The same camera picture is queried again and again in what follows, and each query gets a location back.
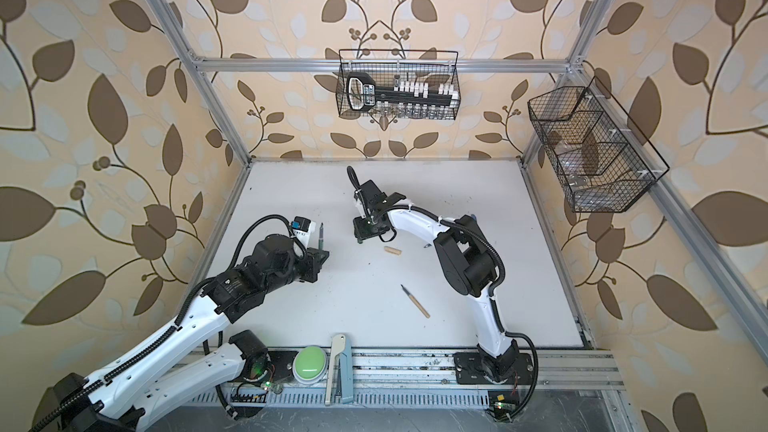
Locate wire basket right wall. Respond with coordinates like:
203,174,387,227
527,77,670,213

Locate black socket holder tool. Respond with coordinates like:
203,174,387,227
341,72,461,115

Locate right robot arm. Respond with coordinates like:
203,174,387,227
347,167,539,385

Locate wire basket back wall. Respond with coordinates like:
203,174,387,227
335,47,462,121

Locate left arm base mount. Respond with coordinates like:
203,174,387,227
230,348,298,384

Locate beige pen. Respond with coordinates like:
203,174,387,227
400,284,431,319

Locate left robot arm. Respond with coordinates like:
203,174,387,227
31,215,330,431

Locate aluminium front rail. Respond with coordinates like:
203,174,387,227
179,346,625,391

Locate wire basket wall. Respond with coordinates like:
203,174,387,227
527,77,670,213
335,47,462,121

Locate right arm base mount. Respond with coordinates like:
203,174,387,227
453,348,538,386

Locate green push button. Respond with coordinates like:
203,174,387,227
292,346,328,385

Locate beige blue handled tool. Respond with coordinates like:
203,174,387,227
324,333,354,406

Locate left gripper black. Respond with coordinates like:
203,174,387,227
262,245,331,297

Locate beige pen cap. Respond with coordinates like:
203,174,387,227
384,246,402,256

